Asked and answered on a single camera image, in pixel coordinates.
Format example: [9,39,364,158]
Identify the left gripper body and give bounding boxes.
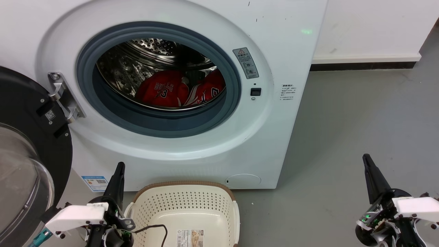
[85,196,135,247]

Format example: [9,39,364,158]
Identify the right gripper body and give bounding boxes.
[355,197,426,247]

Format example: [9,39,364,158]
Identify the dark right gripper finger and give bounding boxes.
[363,154,381,205]
[367,154,393,201]

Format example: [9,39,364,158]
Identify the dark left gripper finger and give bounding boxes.
[115,162,126,210]
[104,162,121,207]

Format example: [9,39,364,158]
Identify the red Bulls jersey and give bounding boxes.
[137,70,190,109]

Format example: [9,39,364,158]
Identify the red basketball shorts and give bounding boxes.
[185,70,226,106]

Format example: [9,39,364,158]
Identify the cream perforated laundry basket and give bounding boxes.
[123,181,240,247]

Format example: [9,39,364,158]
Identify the stainless steel washing machine drum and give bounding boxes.
[96,38,227,111]

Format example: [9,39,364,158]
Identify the washing machine door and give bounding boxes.
[0,66,73,247]

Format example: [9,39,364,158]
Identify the blue energy label sticker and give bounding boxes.
[81,176,109,192]

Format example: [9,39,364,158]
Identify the grey rubber door gasket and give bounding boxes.
[76,21,242,139]

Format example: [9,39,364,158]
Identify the white front-load washing machine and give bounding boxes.
[0,0,329,191]

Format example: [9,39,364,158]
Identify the metal door hinge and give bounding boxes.
[48,72,86,124]

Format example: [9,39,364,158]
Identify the round white filter cover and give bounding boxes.
[225,174,262,189]

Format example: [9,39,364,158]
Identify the small printed text label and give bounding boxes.
[280,84,297,105]

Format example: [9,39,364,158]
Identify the grey warning sticker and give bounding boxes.
[233,47,260,80]

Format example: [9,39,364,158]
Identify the thin black cable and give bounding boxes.
[132,224,168,247]

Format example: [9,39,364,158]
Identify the teal cable connector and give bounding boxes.
[29,229,52,247]

